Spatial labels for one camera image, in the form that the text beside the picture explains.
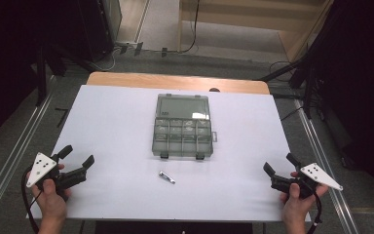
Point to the black curtain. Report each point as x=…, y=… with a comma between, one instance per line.
x=9, y=58
x=360, y=84

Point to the person's left hand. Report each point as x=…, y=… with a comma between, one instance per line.
x=50, y=199

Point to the white table cover sheet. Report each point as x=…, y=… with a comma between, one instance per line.
x=117, y=136

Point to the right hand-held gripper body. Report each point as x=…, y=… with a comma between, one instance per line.
x=311, y=177

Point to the small silver metal piece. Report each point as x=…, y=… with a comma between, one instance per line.
x=167, y=177

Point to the black metal stand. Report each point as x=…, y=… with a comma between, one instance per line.
x=42, y=76

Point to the beige wooden shelf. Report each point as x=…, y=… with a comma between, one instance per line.
x=250, y=19

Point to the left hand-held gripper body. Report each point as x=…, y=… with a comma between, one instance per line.
x=41, y=168

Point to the black cabinet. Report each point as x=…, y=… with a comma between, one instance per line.
x=97, y=26

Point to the black floor bar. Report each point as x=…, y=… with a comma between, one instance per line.
x=63, y=113

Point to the grey transparent compartment box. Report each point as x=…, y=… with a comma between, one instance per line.
x=182, y=126

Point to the person's right hand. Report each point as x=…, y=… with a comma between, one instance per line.
x=294, y=203

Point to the metal floor rail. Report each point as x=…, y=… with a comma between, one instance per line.
x=324, y=162
x=16, y=152

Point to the black tripod stand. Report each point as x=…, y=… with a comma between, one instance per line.
x=292, y=70

